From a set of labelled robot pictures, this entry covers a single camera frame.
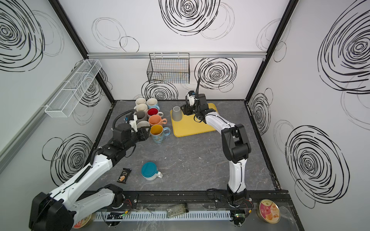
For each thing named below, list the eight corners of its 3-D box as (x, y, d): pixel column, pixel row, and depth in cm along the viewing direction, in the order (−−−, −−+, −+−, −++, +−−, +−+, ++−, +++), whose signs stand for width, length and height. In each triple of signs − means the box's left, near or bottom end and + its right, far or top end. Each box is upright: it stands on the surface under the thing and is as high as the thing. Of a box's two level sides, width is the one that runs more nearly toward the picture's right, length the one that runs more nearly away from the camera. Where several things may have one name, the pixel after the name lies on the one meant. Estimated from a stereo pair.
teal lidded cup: (145, 183, 81) (142, 179, 75) (143, 169, 86) (140, 164, 80) (162, 177, 83) (161, 173, 77) (159, 163, 88) (157, 158, 82)
